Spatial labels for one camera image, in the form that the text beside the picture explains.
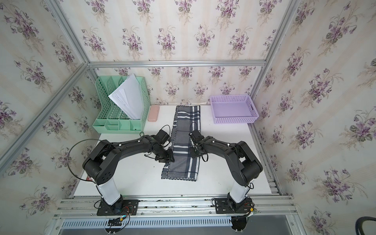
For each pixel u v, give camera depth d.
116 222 0.71
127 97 0.95
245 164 0.46
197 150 0.68
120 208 0.68
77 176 0.45
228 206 0.66
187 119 1.11
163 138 0.76
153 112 1.15
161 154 0.79
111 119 1.03
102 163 0.47
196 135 0.75
